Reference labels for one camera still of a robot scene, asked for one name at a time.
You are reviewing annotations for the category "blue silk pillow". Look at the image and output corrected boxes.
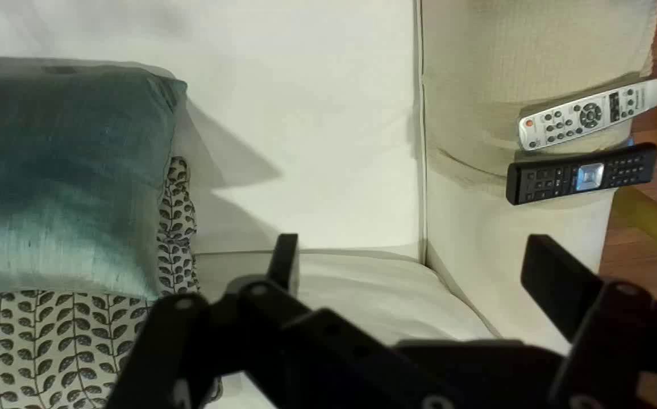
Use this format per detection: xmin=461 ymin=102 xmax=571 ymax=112
xmin=0 ymin=58 xmax=191 ymax=303

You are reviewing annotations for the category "grey remote control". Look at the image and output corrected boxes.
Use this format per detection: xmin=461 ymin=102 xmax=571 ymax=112
xmin=517 ymin=77 xmax=657 ymax=155

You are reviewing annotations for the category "black remote control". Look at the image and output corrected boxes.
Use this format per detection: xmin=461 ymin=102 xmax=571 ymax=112
xmin=505 ymin=141 xmax=657 ymax=208

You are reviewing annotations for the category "yellow post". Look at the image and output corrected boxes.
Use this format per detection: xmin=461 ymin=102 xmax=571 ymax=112
xmin=609 ymin=187 xmax=657 ymax=269

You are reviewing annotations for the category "white sofa back cushion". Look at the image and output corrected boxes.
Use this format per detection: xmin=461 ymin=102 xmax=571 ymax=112
xmin=193 ymin=249 xmax=496 ymax=409

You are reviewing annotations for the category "white sofa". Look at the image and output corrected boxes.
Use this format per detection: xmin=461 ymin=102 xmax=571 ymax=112
xmin=0 ymin=0 xmax=657 ymax=409

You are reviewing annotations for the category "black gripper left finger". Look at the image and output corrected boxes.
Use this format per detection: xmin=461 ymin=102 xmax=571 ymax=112
xmin=107 ymin=234 xmax=322 ymax=409

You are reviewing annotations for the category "leaf pattern pillow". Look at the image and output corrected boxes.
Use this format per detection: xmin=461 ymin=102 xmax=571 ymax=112
xmin=0 ymin=155 xmax=205 ymax=409

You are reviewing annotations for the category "white sofa seat cushion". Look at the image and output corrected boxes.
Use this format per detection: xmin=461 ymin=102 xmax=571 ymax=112
xmin=0 ymin=0 xmax=425 ymax=257

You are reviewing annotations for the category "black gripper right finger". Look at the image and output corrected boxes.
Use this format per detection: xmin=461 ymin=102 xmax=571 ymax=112
xmin=519 ymin=234 xmax=657 ymax=409

